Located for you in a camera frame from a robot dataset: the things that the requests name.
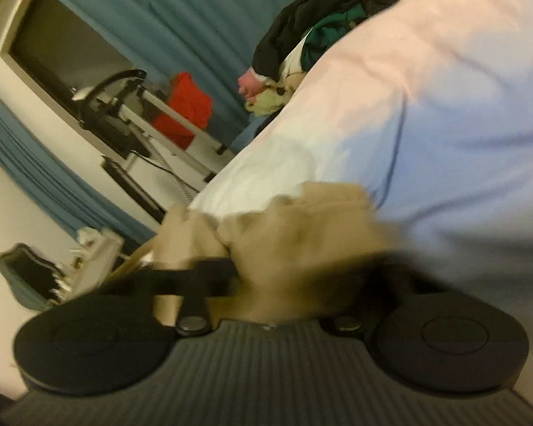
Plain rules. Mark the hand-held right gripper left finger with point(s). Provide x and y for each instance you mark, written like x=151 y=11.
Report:
x=204 y=275

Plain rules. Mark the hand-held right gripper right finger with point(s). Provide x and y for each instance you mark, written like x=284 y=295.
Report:
x=399 y=279

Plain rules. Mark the tan printed t-shirt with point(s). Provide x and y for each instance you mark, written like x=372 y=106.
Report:
x=293 y=253

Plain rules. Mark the white vanity desk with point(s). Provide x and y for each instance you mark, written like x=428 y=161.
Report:
x=95 y=266

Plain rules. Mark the pastel tie-dye blanket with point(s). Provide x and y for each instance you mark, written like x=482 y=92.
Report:
x=426 y=120

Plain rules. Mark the red cloth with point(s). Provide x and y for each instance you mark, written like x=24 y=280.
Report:
x=186 y=106

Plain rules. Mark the wavy black-framed mirror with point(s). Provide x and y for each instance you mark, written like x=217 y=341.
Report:
x=26 y=275

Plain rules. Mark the pale yellow cloth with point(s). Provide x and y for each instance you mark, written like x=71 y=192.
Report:
x=266 y=102

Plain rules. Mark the narrow blue curtain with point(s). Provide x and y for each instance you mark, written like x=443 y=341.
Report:
x=40 y=173

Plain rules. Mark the pink cloth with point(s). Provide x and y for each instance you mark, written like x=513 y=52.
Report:
x=250 y=82

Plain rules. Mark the green garment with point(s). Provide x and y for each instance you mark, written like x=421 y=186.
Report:
x=333 y=35

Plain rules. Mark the wide blue curtain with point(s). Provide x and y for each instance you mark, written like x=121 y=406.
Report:
x=182 y=17

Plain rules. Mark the black jacket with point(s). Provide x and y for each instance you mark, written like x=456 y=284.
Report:
x=293 y=22

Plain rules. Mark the dark window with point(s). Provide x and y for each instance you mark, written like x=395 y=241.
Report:
x=62 y=40

